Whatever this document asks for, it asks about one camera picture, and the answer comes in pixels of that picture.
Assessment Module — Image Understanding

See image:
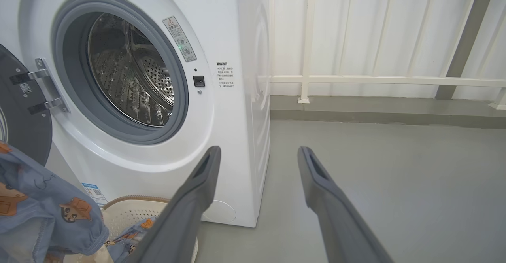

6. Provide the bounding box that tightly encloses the white washing machine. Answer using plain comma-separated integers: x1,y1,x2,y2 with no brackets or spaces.
0,0,271,228

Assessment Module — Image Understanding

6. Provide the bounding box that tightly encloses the chrome door hinge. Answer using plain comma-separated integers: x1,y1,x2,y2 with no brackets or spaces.
10,57,70,115

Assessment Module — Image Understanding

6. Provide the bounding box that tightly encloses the blue energy label sticker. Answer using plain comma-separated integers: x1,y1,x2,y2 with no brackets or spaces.
82,183,108,206

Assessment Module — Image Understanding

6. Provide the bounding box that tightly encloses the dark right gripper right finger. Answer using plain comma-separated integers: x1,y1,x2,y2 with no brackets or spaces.
297,146,394,263

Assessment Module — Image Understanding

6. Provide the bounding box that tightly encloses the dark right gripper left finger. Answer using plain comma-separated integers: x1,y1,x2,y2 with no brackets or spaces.
125,146,222,263

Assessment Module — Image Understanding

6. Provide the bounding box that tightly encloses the grey metal post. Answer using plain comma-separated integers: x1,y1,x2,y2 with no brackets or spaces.
435,0,499,100

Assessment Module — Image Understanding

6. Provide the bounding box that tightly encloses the dark round washing machine door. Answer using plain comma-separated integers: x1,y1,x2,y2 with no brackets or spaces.
0,44,53,167

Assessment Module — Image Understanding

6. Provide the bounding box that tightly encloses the cream perforated laundry basket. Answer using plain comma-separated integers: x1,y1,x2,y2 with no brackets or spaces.
63,195,198,263

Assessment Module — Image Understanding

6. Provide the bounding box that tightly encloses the grey warning sticker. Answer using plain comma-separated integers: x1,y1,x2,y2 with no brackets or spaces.
163,16,197,62

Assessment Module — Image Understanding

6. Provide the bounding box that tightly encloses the white metal railing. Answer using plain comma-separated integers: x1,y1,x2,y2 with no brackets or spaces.
269,0,506,110

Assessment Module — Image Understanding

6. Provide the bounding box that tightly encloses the blue cartoon print garment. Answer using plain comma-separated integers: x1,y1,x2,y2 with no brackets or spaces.
105,218,159,263
0,141,110,263

